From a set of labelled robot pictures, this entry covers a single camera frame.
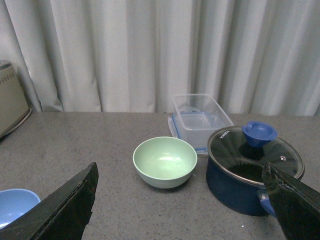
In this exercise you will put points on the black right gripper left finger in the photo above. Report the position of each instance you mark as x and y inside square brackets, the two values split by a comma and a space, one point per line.
[63, 215]

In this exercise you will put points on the clear plastic food container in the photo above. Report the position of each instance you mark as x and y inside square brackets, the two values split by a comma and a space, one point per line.
[200, 102]

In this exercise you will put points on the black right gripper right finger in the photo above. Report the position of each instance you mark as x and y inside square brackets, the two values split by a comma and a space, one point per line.
[295, 204]

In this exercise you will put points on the beige appliance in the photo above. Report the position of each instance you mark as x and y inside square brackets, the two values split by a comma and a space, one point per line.
[14, 109]

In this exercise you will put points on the blue bowl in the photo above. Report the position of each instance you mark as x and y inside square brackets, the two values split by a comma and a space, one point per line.
[14, 203]

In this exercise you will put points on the green bowl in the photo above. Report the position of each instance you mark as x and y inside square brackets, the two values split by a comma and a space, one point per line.
[164, 162]

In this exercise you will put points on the white curtain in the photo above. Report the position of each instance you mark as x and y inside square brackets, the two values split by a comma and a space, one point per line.
[251, 56]

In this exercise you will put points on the dark blue saucepan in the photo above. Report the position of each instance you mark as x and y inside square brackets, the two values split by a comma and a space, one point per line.
[235, 193]

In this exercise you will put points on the blue rimmed container lid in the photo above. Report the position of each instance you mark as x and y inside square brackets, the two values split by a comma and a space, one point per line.
[185, 141]

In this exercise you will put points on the glass pot lid blue knob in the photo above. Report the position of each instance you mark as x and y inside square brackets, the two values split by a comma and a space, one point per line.
[230, 151]

